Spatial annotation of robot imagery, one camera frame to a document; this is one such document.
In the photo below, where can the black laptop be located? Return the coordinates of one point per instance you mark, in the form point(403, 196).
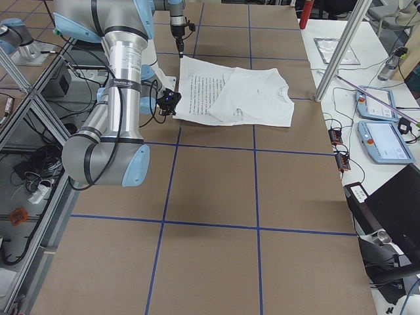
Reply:
point(389, 218)

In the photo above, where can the orange black adapter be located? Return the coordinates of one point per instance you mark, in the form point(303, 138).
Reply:
point(342, 161)
point(335, 136)

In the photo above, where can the red bottle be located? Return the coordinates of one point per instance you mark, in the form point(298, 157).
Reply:
point(305, 15)

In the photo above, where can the orange black adapter far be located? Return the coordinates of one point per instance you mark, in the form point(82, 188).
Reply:
point(335, 136)

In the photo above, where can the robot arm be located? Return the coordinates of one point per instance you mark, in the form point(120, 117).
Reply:
point(108, 149)
point(178, 21)

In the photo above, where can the blue teach pendant far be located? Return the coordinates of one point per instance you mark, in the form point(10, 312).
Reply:
point(371, 109)

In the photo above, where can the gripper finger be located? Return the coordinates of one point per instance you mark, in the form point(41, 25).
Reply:
point(180, 47)

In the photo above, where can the white long-sleeve printed shirt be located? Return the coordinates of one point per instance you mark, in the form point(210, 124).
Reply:
point(222, 96)

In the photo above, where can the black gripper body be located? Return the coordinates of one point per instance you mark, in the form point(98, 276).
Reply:
point(178, 32)
point(165, 109)

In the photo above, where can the blue teach pendant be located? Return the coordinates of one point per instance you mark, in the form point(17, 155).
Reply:
point(383, 143)
point(371, 109)

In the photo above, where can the blue teach pendant near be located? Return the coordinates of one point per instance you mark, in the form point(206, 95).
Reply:
point(383, 143)

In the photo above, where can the orange black adapter near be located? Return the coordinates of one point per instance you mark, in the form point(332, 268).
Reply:
point(342, 161)

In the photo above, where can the aluminium frame post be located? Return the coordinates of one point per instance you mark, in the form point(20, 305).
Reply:
point(348, 33)

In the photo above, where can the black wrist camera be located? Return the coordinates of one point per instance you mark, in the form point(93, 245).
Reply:
point(191, 26)

